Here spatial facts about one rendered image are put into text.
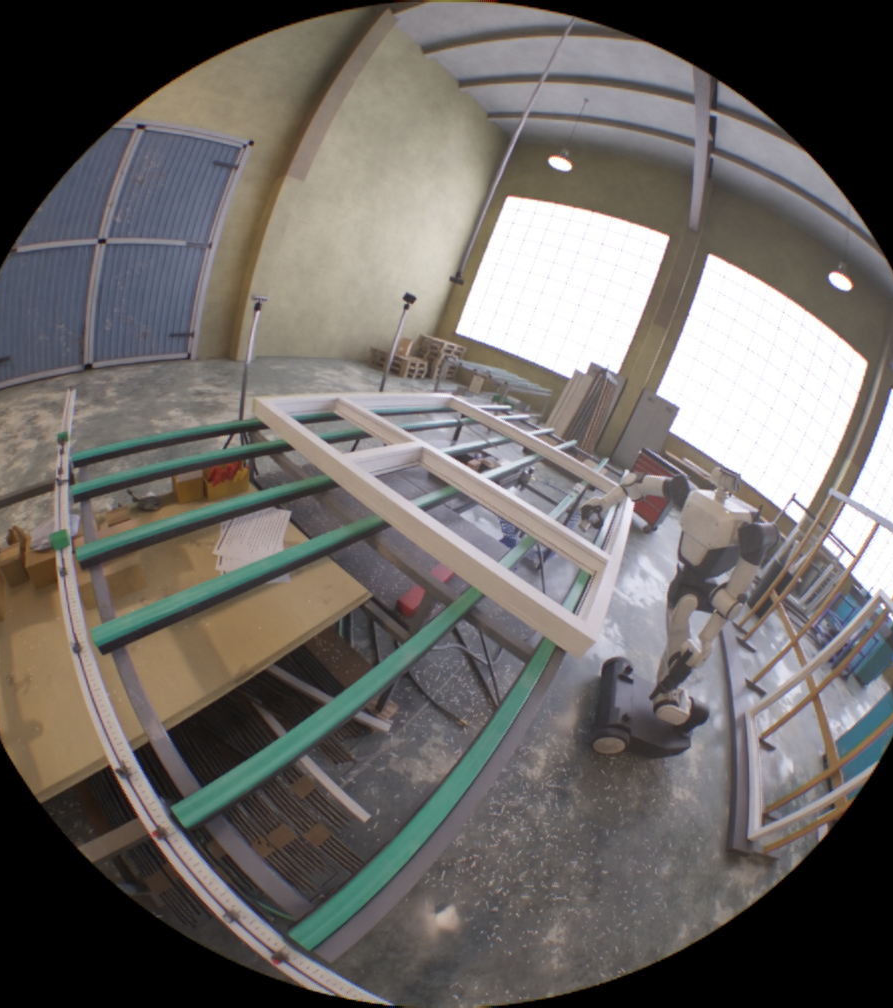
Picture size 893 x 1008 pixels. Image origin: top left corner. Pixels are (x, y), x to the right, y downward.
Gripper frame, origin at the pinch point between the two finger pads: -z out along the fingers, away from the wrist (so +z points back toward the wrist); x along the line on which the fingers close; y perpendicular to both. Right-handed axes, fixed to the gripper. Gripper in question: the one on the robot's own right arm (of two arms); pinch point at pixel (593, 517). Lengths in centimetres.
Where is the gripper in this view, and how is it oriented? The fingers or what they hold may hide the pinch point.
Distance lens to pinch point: 148.3
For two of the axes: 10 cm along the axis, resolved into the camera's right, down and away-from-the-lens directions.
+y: 7.1, -6.6, -2.6
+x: -6.3, -7.5, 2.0
